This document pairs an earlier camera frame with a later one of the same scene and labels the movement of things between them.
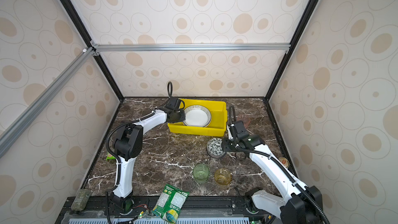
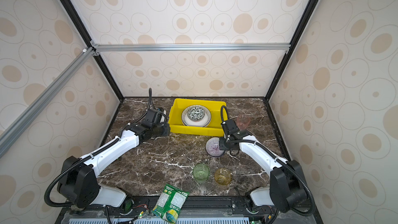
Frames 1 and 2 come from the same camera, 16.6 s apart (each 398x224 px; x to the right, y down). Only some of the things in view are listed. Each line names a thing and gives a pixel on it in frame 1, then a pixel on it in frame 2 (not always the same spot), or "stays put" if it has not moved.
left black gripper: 183,117 → 166,126
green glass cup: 201,172 stays put
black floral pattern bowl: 214,148 → 196,113
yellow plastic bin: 216,127 stays put
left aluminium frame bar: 88,53 stays put
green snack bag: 170,203 stays put
